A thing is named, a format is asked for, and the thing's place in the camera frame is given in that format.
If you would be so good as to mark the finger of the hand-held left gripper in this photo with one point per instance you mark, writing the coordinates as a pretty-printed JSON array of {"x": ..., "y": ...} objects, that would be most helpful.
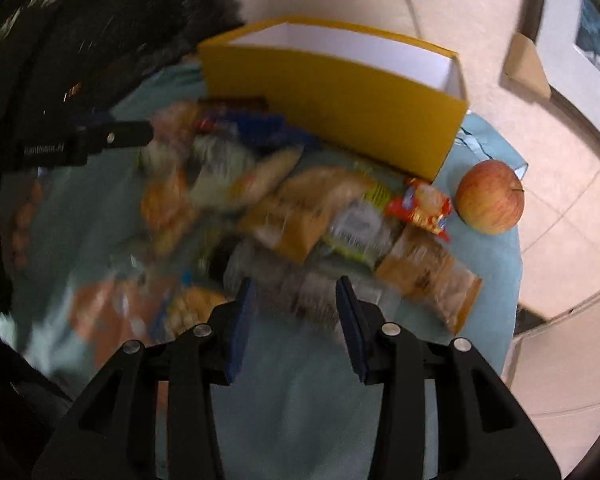
[{"x": 125, "y": 135}]

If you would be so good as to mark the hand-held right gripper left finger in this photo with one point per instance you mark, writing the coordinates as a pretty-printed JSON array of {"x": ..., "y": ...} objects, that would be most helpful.
[{"x": 237, "y": 332}]

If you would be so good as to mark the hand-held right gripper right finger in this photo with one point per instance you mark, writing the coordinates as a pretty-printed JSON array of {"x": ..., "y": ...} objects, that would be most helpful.
[{"x": 352, "y": 332}]

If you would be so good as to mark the heap of assorted snack packets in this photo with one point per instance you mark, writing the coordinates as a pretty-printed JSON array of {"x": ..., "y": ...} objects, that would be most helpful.
[{"x": 300, "y": 210}]

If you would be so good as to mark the red orange snack packet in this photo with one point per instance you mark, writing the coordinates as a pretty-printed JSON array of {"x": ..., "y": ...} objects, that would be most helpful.
[{"x": 422, "y": 207}]

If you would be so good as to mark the yellow cardboard box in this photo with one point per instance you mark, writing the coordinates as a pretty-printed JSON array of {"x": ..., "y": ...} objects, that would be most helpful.
[{"x": 355, "y": 110}]

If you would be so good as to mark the light blue tablecloth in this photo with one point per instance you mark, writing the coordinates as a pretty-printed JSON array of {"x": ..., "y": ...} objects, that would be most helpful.
[{"x": 290, "y": 410}]

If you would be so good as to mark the black carved cabinet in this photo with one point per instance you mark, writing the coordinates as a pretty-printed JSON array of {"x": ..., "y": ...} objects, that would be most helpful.
[{"x": 80, "y": 20}]

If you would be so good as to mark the red yellow apple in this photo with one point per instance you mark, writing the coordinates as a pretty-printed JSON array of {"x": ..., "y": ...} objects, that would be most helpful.
[{"x": 490, "y": 197}]

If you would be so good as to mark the brown cardboard piece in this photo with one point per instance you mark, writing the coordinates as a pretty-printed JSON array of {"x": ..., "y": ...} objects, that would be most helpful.
[{"x": 527, "y": 67}]

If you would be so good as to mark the framed picture with white mat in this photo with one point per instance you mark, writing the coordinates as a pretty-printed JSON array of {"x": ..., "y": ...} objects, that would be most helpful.
[{"x": 560, "y": 35}]

